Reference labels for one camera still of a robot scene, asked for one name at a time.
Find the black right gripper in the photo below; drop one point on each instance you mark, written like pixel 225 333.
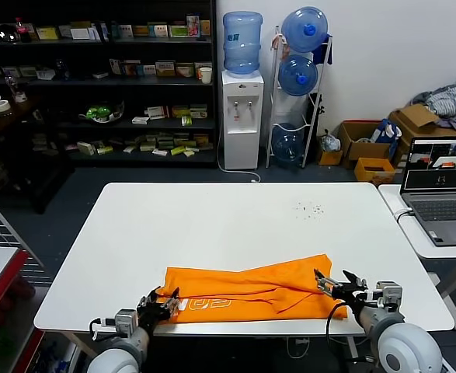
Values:
pixel 357 301

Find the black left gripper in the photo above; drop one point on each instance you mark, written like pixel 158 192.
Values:
pixel 152 315

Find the orange t-shirt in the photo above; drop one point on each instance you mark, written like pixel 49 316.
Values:
pixel 251 287

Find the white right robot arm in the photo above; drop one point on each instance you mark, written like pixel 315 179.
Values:
pixel 402 349

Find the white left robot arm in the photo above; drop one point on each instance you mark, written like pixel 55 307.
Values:
pixel 115 357

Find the grey clothes pile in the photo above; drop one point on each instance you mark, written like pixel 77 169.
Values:
pixel 447 101

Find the large white work table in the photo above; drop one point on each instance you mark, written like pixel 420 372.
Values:
pixel 173 233

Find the scattered dark crumbs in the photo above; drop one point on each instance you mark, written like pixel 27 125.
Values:
pixel 317 209

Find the small white side table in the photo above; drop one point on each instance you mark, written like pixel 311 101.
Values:
pixel 410 237

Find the yellow cardboard box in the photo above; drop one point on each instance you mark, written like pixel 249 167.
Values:
pixel 367 174

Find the grey laptop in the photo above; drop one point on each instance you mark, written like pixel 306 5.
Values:
pixel 441 211

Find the small orange cardboard box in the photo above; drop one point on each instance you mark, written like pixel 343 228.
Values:
pixel 330 158

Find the open brown cardboard box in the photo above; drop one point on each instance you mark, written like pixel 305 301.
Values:
pixel 361 153

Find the white plastic bag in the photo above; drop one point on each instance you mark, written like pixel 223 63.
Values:
pixel 330 143

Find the flat white red box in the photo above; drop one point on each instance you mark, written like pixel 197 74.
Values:
pixel 160 152

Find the lime yellow box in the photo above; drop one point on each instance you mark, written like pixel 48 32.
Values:
pixel 178 151

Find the blue and white bag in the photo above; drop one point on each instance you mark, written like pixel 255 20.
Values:
pixel 387 134

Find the lime green box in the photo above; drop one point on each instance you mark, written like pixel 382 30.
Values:
pixel 105 150

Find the yellow brown box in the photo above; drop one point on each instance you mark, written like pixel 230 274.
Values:
pixel 201 140

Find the white water dispenser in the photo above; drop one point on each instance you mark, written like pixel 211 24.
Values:
pixel 243 147

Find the black tripod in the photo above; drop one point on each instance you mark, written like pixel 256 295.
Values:
pixel 316 116

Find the small green box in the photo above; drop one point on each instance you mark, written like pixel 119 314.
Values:
pixel 186 121

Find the large flapped cardboard box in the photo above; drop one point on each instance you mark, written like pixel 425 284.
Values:
pixel 418 116

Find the red and white box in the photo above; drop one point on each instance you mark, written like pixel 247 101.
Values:
pixel 157 112

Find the black shelving unit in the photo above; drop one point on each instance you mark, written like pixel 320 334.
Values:
pixel 213 116

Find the bowl of green fruit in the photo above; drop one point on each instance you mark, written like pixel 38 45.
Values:
pixel 99 113

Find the white metal jug rack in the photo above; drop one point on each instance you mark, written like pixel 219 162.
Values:
pixel 274 70

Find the white paper cup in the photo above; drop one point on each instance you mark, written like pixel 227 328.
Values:
pixel 206 75

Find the olive yellow medicine box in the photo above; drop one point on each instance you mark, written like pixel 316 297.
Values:
pixel 166 69

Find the dark blue cloth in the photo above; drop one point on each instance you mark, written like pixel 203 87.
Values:
pixel 322 54

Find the dark brown desk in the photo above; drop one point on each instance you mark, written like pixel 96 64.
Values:
pixel 18 116

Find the small flat white box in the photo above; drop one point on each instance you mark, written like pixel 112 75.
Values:
pixel 100 74

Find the beige medicine box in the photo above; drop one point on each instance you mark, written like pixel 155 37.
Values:
pixel 197 65

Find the upright white blue box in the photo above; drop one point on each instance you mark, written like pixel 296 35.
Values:
pixel 115 67

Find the pink hanging rag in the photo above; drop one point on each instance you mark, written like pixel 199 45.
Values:
pixel 278 40

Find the plain white box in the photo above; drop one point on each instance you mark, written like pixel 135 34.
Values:
pixel 46 74

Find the blue water jug with label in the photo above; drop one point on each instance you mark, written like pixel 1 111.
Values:
pixel 242 46

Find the tall pink box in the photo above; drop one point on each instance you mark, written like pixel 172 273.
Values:
pixel 192 26

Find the tall orange box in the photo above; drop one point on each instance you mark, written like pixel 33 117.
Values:
pixel 205 28

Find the wide white medicine box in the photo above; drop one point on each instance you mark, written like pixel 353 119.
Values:
pixel 84 33

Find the cola bottle red cap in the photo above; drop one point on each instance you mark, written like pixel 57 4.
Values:
pixel 23 34

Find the shiny dark glass bowl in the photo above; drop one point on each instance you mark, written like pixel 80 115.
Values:
pixel 7 34

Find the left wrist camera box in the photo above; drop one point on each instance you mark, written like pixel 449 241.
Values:
pixel 126 321

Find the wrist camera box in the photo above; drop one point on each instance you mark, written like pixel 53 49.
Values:
pixel 388 293
pixel 126 321

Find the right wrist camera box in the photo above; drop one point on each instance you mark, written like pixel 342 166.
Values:
pixel 388 293

